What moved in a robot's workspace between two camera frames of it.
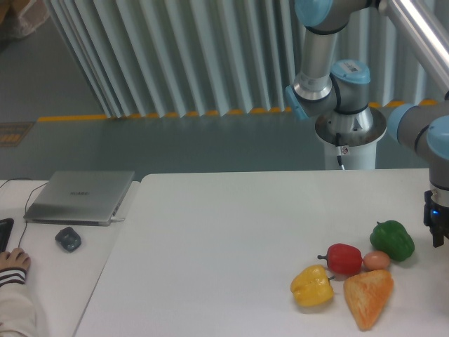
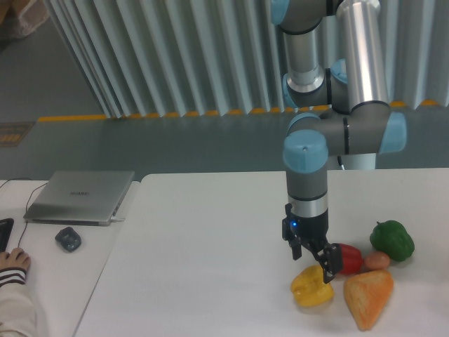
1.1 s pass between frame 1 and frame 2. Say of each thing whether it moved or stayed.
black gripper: moved
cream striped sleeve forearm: stayed
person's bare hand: stayed
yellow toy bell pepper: stayed
